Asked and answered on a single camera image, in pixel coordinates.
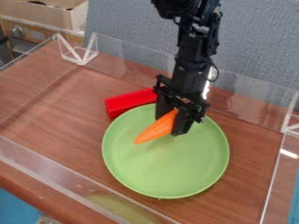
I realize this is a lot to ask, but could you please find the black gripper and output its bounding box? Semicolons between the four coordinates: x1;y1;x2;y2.
154;65;211;137

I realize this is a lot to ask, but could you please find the orange toy carrot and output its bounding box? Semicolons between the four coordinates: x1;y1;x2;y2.
134;109;178;144

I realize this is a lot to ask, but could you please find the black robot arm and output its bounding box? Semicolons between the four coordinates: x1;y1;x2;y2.
152;0;223;137

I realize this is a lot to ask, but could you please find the green plate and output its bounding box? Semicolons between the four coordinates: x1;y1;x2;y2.
102;104;230;199

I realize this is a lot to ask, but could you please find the red block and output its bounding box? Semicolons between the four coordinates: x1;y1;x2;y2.
104;88;156;119

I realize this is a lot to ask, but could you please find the cardboard box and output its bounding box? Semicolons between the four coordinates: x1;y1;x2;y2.
0;0;90;31

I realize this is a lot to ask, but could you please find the wooden shelf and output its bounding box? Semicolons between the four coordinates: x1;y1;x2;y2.
0;16;84;45

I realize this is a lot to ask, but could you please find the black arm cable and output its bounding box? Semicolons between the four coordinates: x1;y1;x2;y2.
203;56;220;83

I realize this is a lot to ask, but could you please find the clear acrylic corner bracket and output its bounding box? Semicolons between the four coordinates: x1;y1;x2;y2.
58;34;99;66

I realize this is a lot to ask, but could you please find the clear acrylic tray wall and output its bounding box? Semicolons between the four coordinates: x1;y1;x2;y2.
0;38;299;224

